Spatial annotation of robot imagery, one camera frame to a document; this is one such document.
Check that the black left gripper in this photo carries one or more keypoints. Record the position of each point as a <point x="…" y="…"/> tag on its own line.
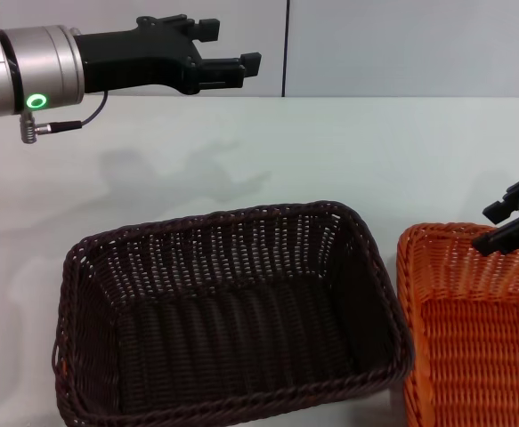
<point x="139" y="62"/>

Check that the dark brown wicker basket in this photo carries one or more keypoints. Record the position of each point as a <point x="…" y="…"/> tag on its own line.
<point x="223" y="338"/>

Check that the orange wicker basket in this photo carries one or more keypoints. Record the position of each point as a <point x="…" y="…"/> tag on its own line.
<point x="477" y="338"/>

